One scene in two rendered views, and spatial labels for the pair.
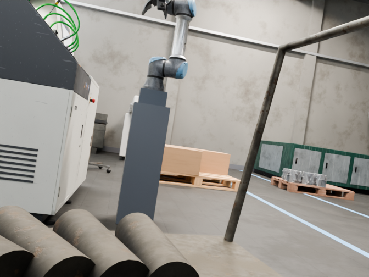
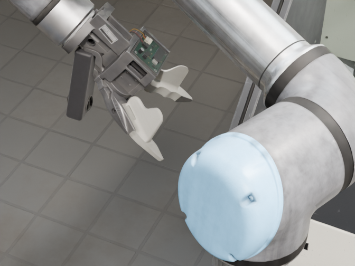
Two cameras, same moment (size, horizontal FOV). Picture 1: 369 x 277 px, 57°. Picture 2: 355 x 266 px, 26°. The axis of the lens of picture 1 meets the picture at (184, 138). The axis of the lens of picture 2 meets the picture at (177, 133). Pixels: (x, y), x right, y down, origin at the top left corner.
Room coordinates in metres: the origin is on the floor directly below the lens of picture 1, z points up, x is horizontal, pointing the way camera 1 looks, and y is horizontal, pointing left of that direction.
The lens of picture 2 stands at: (2.54, -0.37, 2.05)
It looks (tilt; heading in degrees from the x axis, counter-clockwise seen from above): 42 degrees down; 126
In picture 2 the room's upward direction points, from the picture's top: straight up
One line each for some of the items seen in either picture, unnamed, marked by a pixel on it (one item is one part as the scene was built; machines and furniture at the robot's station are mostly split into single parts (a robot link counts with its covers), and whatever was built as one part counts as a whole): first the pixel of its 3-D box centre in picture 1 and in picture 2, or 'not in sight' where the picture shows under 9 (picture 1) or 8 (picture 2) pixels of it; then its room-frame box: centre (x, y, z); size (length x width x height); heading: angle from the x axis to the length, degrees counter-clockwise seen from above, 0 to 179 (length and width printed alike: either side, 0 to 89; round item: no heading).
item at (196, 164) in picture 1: (190, 165); not in sight; (4.82, -0.14, 0.24); 1.30 x 0.89 x 0.47; 105
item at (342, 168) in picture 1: (312, 165); not in sight; (7.89, -3.04, 0.41); 2.17 x 1.91 x 0.83; 101
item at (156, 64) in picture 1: (157, 67); not in sight; (2.33, 0.25, 1.07); 0.13 x 0.12 x 0.14; 76
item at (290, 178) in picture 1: (311, 182); not in sight; (5.97, -2.32, 0.17); 1.19 x 0.83 x 0.35; 101
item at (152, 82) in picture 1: (154, 84); not in sight; (2.33, 0.26, 0.95); 0.15 x 0.15 x 0.10
